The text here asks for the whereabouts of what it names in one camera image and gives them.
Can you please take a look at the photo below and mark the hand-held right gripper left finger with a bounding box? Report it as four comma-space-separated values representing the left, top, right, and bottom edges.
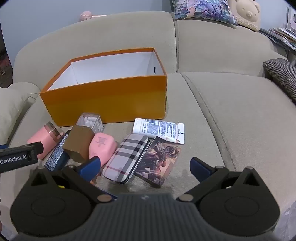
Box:
30, 156, 117, 204

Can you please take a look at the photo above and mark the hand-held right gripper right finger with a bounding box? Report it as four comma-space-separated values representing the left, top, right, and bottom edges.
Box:
176, 157, 264, 202

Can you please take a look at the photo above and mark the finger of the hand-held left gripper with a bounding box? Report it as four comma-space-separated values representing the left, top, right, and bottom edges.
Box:
20, 142, 44, 155

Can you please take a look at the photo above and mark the pink cup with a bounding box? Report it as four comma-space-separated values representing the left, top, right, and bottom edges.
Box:
27, 121, 65, 160

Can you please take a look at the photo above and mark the pink case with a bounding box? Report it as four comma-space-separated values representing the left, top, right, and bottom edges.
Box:
89, 132, 117, 166

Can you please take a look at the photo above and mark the brown cardboard box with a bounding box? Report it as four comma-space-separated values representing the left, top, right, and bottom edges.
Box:
62, 125, 96, 164

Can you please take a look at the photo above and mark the plaid case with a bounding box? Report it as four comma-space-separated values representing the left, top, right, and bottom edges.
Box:
102, 134, 149, 184

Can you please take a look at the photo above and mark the clear plastic box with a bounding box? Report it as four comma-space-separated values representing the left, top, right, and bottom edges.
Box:
76, 112, 104, 134

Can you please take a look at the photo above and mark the orange cardboard box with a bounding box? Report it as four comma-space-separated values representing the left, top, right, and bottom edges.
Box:
39, 47, 168, 128

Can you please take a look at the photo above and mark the beige throw pillow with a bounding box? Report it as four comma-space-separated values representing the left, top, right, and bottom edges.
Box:
0, 93, 30, 142

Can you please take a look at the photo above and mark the illustrated card box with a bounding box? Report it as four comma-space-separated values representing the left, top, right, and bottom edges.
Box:
134, 136, 182, 189

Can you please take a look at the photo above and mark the white printed tube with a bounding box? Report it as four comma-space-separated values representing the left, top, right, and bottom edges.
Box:
133, 118, 185, 145

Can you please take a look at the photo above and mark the beige sofa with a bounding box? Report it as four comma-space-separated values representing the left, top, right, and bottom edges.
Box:
0, 10, 296, 241

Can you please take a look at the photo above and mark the grey woven cushion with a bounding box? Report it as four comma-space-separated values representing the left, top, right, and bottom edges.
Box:
263, 58, 296, 103

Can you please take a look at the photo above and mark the stack of magazines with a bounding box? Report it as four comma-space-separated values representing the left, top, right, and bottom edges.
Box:
259, 5, 296, 50

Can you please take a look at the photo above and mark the printed cushion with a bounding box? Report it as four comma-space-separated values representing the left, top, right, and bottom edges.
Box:
171, 0, 238, 26

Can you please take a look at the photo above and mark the beige bear cushion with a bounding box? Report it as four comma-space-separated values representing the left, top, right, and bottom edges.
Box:
228, 0, 262, 32

